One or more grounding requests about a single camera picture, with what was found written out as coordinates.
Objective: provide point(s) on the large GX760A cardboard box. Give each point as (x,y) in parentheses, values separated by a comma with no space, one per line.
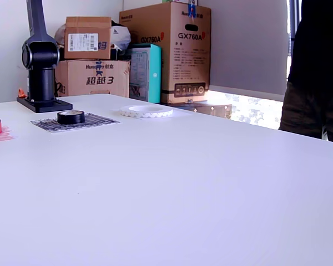
(166,55)

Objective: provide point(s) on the white tape roll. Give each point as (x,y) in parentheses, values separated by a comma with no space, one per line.
(147,113)

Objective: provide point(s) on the orange clamp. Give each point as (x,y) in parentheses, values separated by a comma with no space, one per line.
(22,93)

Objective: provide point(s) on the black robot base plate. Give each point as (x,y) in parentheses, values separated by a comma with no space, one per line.
(48,106)

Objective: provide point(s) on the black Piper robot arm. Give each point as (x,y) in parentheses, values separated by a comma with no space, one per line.
(41,83)

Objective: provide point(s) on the cardboard box with blue print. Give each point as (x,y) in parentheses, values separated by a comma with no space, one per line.
(80,80)

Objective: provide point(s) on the white plastic bag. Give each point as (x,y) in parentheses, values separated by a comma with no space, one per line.
(60,34)
(121,34)

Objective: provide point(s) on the cardboard box with shipping label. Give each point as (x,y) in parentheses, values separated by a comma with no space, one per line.
(83,25)

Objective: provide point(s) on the black scribbled paper sheet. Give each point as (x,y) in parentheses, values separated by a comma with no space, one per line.
(100,120)

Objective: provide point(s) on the red scribbled paper sheet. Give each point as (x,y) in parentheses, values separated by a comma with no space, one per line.
(5,136)

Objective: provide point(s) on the blank white paper sheet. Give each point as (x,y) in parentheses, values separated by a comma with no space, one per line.
(183,113)

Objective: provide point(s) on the black tape roll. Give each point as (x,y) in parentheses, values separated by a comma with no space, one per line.
(70,118)

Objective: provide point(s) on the person in green shorts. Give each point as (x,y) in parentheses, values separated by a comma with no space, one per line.
(316,69)

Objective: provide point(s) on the teal product box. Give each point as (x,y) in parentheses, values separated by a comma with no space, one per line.
(154,72)

